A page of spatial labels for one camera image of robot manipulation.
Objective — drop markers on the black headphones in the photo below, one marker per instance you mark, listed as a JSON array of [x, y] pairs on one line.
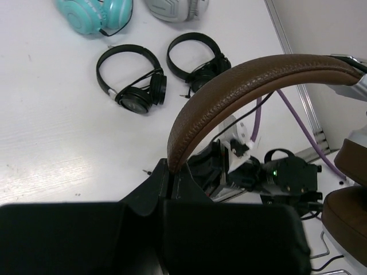
[[203, 73], [144, 92]]

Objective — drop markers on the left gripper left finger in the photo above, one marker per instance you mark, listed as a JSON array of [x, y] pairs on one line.
[[85, 238]]

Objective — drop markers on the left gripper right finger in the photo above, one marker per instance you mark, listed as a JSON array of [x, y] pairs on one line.
[[203, 237]]

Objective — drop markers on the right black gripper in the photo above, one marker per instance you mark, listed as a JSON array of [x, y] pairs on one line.
[[210, 170]]

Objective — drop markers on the black headphones left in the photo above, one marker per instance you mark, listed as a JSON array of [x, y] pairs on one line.
[[144, 92]]

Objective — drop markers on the brown silver headphones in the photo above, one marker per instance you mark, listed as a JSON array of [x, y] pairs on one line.
[[344, 216]]

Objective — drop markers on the teal headphones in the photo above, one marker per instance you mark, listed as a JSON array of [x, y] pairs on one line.
[[92, 17]]

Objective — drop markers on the black headphones right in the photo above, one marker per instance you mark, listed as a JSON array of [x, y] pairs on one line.
[[203, 73]]

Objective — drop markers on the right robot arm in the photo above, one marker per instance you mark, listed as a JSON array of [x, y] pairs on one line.
[[288, 181]]

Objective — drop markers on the grey white headphones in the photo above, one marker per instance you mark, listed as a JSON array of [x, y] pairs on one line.
[[177, 10]]

